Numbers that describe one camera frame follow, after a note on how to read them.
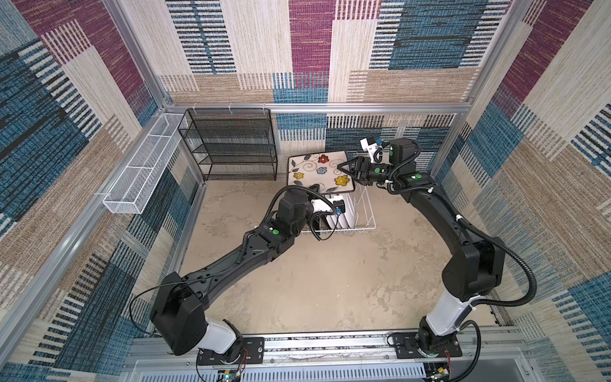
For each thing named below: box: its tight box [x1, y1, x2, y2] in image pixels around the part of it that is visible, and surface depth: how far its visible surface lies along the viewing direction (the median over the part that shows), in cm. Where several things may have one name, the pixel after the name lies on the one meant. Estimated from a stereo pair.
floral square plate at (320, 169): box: [287, 150, 355, 194], surface depth 82 cm
